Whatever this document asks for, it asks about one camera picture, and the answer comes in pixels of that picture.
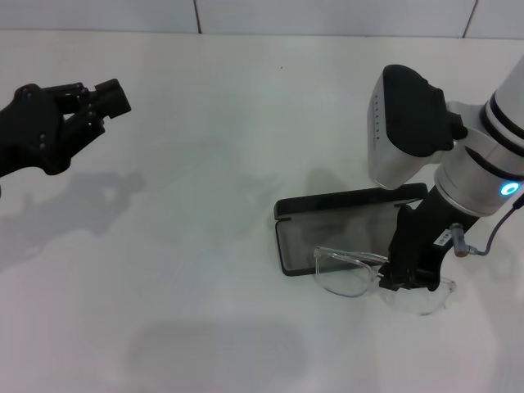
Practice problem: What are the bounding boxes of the clear frame glasses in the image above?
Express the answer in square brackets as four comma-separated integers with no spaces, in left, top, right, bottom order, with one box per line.
[313,245,458,318]

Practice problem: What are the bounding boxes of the black glasses case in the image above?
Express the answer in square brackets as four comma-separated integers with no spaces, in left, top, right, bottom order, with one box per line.
[273,183,428,278]

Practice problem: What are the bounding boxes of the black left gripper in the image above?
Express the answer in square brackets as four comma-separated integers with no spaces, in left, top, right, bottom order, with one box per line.
[0,78,133,179]

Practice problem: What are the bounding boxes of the right wrist cable with plug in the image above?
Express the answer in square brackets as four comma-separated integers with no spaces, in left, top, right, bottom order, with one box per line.
[448,194,524,260]

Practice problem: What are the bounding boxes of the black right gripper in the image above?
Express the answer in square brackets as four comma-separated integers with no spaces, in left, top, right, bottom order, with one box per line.
[377,186,480,293]

